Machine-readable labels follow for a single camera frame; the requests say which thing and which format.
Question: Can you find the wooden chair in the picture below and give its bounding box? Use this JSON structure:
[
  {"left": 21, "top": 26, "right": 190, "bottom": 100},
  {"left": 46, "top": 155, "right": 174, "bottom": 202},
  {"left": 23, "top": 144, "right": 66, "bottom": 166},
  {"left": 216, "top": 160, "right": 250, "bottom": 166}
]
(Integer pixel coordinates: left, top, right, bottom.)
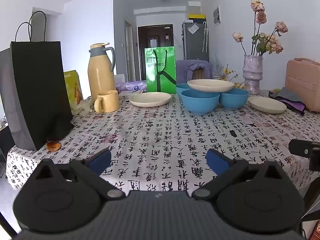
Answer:
[{"left": 192, "top": 69, "right": 206, "bottom": 80}]

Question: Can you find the white cardboard box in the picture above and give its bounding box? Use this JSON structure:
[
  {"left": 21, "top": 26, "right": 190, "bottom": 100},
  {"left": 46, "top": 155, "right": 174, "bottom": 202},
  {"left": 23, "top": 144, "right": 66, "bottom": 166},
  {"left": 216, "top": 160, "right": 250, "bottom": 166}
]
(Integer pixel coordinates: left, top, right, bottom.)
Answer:
[{"left": 188, "top": 1, "right": 202, "bottom": 15}]

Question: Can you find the purple tissue pack blue label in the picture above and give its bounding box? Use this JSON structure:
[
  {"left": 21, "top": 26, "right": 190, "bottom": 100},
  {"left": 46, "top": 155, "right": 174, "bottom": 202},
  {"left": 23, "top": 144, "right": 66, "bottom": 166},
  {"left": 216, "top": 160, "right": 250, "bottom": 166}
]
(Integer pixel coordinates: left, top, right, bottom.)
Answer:
[{"left": 125, "top": 80, "right": 147, "bottom": 92}]

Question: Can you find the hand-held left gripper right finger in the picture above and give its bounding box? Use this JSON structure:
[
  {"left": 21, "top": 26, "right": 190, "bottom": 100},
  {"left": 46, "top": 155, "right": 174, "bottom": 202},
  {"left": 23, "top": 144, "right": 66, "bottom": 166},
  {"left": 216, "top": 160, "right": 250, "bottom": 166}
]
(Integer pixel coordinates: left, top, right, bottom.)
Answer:
[{"left": 191, "top": 148, "right": 288, "bottom": 201}]

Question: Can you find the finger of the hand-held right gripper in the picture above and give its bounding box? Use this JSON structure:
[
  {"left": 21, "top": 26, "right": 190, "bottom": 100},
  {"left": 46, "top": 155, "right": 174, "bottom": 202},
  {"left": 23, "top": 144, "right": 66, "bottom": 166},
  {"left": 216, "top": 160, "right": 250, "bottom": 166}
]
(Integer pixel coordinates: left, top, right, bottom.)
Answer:
[{"left": 289, "top": 139, "right": 320, "bottom": 172}]

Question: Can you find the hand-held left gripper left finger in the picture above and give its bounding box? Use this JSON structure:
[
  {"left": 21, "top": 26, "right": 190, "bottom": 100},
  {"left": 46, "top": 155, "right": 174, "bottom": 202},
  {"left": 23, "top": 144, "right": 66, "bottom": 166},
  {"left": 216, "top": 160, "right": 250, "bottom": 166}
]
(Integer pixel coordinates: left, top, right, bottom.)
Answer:
[{"left": 32, "top": 148, "right": 127, "bottom": 201}]

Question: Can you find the blue bowl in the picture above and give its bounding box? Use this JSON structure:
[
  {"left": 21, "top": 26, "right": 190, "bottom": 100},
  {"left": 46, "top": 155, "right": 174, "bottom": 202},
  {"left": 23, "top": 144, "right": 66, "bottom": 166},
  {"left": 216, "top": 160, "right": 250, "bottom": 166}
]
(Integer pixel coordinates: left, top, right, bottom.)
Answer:
[
  {"left": 175, "top": 83, "right": 194, "bottom": 100},
  {"left": 181, "top": 90, "right": 220, "bottom": 115},
  {"left": 219, "top": 88, "right": 250, "bottom": 109}
]

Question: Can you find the yellow thermos jug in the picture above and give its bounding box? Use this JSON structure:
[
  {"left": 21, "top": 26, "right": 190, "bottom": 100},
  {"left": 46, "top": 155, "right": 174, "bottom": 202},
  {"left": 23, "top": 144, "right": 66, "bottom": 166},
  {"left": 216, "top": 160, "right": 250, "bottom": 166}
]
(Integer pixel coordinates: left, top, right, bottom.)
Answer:
[{"left": 88, "top": 42, "right": 116, "bottom": 103}]

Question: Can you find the dark brown door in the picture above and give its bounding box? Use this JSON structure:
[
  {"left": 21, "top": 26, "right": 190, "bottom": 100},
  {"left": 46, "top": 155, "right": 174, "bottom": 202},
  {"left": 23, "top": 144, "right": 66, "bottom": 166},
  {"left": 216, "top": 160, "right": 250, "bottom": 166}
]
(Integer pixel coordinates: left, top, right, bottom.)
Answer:
[{"left": 137, "top": 24, "right": 173, "bottom": 55}]

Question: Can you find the purple covered chair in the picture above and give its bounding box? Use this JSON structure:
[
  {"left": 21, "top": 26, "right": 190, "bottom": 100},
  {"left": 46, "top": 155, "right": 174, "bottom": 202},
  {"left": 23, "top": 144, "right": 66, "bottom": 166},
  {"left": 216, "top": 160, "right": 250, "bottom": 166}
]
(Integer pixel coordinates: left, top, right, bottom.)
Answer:
[{"left": 176, "top": 59, "right": 213, "bottom": 84}]

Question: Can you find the black paper bag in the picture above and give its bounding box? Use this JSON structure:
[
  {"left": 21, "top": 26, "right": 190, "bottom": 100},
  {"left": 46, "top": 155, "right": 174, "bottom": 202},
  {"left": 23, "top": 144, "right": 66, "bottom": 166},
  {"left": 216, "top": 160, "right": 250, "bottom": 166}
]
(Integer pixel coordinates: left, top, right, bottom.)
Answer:
[{"left": 0, "top": 11, "right": 75, "bottom": 152}]

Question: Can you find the grey fridge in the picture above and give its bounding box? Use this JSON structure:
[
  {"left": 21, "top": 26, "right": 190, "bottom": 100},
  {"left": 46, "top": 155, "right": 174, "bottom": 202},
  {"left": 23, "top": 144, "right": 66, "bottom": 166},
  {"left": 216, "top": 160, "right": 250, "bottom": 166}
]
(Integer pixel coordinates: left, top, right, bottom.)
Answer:
[{"left": 182, "top": 21, "right": 209, "bottom": 62}]

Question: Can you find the white glove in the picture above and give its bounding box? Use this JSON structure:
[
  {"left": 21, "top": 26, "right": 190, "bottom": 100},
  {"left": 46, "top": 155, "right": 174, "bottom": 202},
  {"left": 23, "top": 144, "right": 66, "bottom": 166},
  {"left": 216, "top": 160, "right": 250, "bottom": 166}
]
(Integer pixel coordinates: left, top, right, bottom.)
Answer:
[{"left": 72, "top": 99, "right": 92, "bottom": 117}]

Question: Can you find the yellow mug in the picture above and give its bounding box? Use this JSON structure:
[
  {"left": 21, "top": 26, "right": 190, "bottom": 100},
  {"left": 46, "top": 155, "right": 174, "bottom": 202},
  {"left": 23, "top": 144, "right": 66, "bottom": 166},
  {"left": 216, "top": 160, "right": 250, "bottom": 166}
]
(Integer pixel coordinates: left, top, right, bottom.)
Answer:
[{"left": 94, "top": 90, "right": 120, "bottom": 114}]

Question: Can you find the white umbrella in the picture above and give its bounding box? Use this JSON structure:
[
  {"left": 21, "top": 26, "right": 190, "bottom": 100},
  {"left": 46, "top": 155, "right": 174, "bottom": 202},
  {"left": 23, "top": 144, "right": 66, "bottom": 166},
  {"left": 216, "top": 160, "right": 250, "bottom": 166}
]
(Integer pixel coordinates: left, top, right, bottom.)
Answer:
[{"left": 202, "top": 21, "right": 209, "bottom": 53}]

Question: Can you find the dried rose bouquet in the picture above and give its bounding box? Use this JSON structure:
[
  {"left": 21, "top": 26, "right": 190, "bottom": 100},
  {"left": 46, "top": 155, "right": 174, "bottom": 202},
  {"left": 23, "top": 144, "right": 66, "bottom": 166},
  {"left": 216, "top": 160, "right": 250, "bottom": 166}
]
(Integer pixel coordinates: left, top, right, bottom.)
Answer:
[{"left": 232, "top": 0, "right": 289, "bottom": 57}]

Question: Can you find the green paper bag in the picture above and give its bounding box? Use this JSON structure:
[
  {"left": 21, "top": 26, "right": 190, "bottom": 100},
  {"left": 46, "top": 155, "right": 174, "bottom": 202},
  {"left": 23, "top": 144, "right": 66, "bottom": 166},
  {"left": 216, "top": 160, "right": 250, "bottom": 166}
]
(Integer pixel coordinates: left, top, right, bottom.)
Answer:
[{"left": 144, "top": 47, "right": 177, "bottom": 94}]

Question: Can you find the small flat white box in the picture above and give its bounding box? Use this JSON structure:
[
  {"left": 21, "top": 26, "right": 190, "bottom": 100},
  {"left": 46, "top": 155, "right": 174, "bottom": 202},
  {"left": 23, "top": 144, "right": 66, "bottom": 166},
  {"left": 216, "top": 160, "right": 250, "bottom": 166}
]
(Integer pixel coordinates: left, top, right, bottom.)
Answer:
[{"left": 119, "top": 90, "right": 143, "bottom": 99}]

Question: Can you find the white interior door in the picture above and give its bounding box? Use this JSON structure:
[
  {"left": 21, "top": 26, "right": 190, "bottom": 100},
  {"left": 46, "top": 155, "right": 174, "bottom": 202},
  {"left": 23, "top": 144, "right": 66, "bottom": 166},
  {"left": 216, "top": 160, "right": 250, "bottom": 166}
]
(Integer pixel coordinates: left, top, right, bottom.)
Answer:
[{"left": 124, "top": 21, "right": 135, "bottom": 82}]

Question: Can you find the cream plate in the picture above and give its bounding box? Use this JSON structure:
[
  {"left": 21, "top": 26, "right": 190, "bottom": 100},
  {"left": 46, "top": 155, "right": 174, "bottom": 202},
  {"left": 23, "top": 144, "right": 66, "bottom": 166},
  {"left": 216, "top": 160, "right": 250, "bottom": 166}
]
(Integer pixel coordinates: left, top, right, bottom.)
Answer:
[
  {"left": 248, "top": 96, "right": 287, "bottom": 114},
  {"left": 129, "top": 92, "right": 172, "bottom": 108},
  {"left": 187, "top": 79, "right": 234, "bottom": 93}
]

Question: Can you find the pink carry case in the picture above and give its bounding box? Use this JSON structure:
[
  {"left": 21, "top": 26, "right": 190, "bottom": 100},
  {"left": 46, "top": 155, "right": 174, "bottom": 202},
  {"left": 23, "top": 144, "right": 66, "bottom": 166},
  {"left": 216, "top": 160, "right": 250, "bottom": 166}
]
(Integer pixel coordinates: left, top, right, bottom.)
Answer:
[{"left": 286, "top": 58, "right": 320, "bottom": 113}]

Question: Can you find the white wall panel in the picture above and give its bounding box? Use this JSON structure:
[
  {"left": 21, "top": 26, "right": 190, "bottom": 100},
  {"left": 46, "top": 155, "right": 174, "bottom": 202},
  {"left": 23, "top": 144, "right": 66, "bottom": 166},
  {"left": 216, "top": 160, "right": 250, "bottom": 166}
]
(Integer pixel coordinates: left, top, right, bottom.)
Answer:
[{"left": 213, "top": 5, "right": 222, "bottom": 25}]

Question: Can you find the yellow flower branch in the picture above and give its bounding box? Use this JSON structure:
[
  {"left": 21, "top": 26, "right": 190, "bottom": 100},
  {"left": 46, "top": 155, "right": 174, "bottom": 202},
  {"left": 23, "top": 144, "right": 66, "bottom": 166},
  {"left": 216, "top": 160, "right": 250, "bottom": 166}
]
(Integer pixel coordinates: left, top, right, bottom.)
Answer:
[{"left": 215, "top": 65, "right": 247, "bottom": 89}]

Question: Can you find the speckled ceramic vase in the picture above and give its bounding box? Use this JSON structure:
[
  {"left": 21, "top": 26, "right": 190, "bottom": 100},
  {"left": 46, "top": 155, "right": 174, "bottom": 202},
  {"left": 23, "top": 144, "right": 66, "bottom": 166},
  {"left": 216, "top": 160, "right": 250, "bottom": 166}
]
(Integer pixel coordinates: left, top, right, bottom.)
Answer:
[{"left": 242, "top": 54, "right": 264, "bottom": 94}]

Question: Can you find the yellow snack box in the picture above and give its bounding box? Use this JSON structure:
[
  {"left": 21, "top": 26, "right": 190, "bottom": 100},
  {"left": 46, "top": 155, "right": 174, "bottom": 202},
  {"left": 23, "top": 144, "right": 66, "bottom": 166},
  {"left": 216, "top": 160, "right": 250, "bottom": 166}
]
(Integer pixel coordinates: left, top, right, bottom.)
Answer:
[{"left": 64, "top": 70, "right": 83, "bottom": 115}]

